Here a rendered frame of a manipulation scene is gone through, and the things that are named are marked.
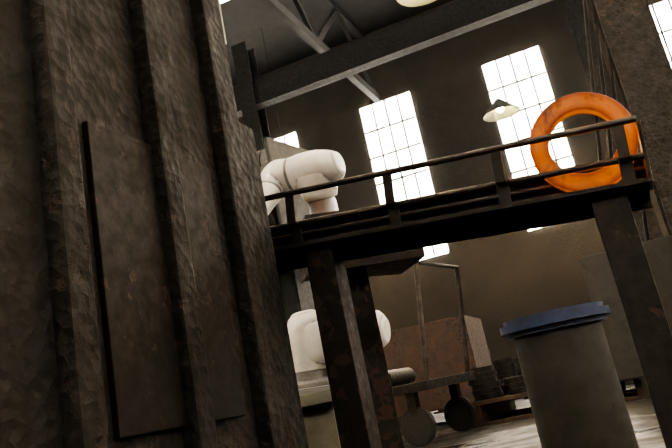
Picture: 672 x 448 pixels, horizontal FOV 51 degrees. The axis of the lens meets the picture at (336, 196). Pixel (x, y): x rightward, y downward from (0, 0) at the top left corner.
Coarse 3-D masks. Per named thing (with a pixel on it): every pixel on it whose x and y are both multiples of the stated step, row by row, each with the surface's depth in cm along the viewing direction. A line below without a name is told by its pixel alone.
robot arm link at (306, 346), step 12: (300, 312) 261; (312, 312) 260; (288, 324) 261; (300, 324) 257; (312, 324) 256; (300, 336) 256; (312, 336) 254; (300, 348) 255; (312, 348) 253; (300, 360) 254; (312, 360) 254; (324, 360) 254
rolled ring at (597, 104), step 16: (576, 96) 127; (592, 96) 126; (544, 112) 129; (560, 112) 128; (576, 112) 128; (592, 112) 127; (608, 112) 125; (624, 112) 124; (544, 128) 128; (624, 128) 123; (544, 144) 128; (544, 160) 127; (560, 176) 126; (576, 176) 125; (592, 176) 124; (608, 176) 123
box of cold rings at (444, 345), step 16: (448, 320) 527; (480, 320) 595; (400, 336) 537; (416, 336) 533; (432, 336) 529; (448, 336) 525; (480, 336) 572; (384, 352) 539; (400, 352) 535; (416, 352) 531; (432, 352) 527; (448, 352) 523; (480, 352) 550; (416, 368) 528; (432, 368) 524; (448, 368) 520; (464, 368) 516; (464, 384) 514; (400, 400) 528; (432, 400) 520; (448, 400) 516; (400, 416) 526
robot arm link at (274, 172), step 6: (270, 162) 263; (276, 162) 258; (282, 162) 255; (264, 168) 261; (270, 168) 258; (276, 168) 255; (282, 168) 253; (264, 174) 255; (270, 174) 254; (276, 174) 253; (282, 174) 253; (264, 180) 252; (270, 180) 252; (276, 180) 253; (282, 180) 253; (282, 186) 254; (288, 186) 254
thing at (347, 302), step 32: (608, 224) 121; (320, 256) 141; (608, 256) 120; (640, 256) 118; (320, 288) 140; (640, 288) 117; (320, 320) 139; (352, 320) 140; (640, 320) 116; (352, 352) 135; (640, 352) 116; (352, 384) 134; (352, 416) 133
